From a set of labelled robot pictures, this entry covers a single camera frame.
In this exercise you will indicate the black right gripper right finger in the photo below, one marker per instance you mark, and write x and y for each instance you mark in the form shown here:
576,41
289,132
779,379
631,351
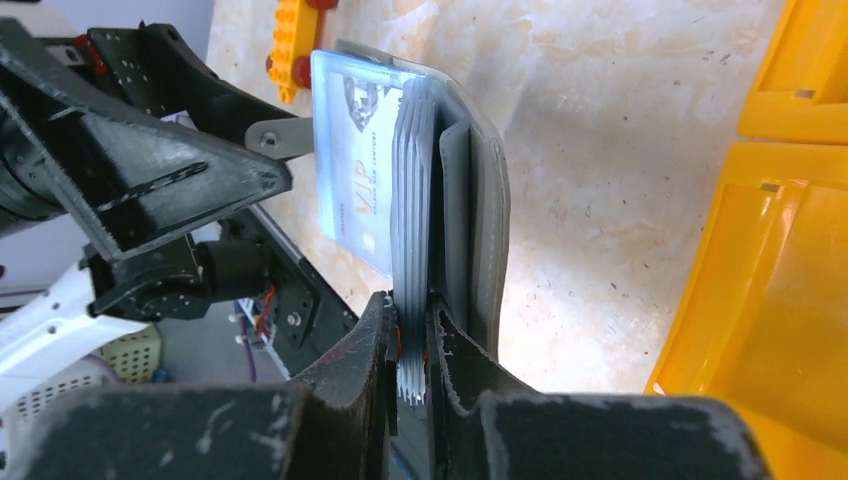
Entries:
487,424

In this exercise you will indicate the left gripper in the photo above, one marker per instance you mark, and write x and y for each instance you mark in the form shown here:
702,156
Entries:
128,132

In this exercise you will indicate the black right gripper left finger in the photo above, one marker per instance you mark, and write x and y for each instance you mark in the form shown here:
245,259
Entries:
331,421

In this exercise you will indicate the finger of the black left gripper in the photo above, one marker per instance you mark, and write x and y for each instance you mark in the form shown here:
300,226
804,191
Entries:
153,69

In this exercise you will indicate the silver VIP card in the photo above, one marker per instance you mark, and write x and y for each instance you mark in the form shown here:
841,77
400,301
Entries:
355,108

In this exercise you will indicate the grey leather card holder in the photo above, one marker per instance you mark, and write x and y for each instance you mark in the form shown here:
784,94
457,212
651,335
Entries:
450,206

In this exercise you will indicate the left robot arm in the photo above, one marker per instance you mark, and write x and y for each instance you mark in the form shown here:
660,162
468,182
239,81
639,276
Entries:
55,329

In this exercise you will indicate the yellow toy brick car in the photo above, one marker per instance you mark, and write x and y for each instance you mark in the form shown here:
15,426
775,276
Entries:
297,32

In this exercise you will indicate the yellow plastic bin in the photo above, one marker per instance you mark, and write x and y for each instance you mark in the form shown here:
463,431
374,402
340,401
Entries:
762,324

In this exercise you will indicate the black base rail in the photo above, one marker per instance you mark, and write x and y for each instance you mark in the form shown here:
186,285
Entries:
304,317

